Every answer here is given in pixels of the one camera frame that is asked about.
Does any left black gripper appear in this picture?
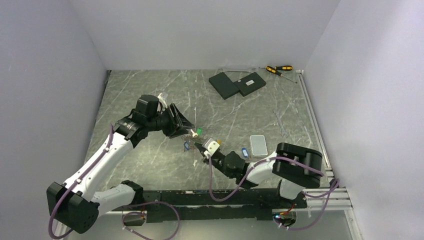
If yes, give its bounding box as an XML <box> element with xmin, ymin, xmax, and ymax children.
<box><xmin>146</xmin><ymin>103</ymin><xmax>195</xmax><ymax>139</ymax></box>

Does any metal keyring with keys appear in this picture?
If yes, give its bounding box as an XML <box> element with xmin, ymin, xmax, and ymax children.
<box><xmin>181</xmin><ymin>129</ymin><xmax>210</xmax><ymax>152</ymax></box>

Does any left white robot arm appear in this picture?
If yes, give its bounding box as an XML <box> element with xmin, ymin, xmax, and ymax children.
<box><xmin>46</xmin><ymin>94</ymin><xmax>195</xmax><ymax>240</ymax></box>

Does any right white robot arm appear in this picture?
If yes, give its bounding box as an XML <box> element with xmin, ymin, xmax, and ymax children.
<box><xmin>195</xmin><ymin>140</ymin><xmax>325</xmax><ymax>208</ymax></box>

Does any blue tagged key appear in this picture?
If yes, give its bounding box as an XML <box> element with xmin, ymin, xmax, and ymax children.
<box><xmin>241</xmin><ymin>147</ymin><xmax>250</xmax><ymax>161</ymax></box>

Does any grey rectangular tin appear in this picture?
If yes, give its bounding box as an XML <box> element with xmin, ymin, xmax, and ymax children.
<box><xmin>249</xmin><ymin>135</ymin><xmax>268</xmax><ymax>156</ymax></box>

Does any large black box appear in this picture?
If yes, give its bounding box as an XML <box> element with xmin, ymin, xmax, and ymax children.
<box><xmin>208</xmin><ymin>72</ymin><xmax>240</xmax><ymax>100</ymax></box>

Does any small black box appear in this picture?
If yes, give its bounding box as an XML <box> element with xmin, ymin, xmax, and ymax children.
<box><xmin>234</xmin><ymin>72</ymin><xmax>266</xmax><ymax>97</ymax></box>

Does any silver wrench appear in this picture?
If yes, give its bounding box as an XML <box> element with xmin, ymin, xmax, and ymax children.
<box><xmin>273</xmin><ymin>108</ymin><xmax>289</xmax><ymax>138</ymax></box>

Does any orange black screwdriver front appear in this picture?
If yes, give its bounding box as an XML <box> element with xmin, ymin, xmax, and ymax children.
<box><xmin>266</xmin><ymin>70</ymin><xmax>298</xmax><ymax>84</ymax></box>

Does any orange black screwdriver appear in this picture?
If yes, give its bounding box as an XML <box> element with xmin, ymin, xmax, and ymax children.
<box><xmin>266</xmin><ymin>70</ymin><xmax>298</xmax><ymax>84</ymax></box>
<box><xmin>261</xmin><ymin>65</ymin><xmax>293</xmax><ymax>72</ymax></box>

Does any orange black screwdriver back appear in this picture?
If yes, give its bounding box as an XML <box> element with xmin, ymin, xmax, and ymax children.
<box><xmin>261</xmin><ymin>65</ymin><xmax>293</xmax><ymax>72</ymax></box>

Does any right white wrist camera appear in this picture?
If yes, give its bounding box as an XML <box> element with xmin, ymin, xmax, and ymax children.
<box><xmin>202</xmin><ymin>138</ymin><xmax>221</xmax><ymax>158</ymax></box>

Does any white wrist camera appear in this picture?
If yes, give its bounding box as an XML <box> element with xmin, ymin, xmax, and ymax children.
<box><xmin>157</xmin><ymin>92</ymin><xmax>168</xmax><ymax>113</ymax></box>
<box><xmin>202</xmin><ymin>138</ymin><xmax>221</xmax><ymax>158</ymax></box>

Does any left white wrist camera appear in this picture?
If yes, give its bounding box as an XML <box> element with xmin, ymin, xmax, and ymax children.
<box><xmin>157</xmin><ymin>92</ymin><xmax>168</xmax><ymax>113</ymax></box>

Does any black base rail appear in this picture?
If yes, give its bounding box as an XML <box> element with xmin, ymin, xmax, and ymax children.
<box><xmin>131</xmin><ymin>188</ymin><xmax>307</xmax><ymax>223</ymax></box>

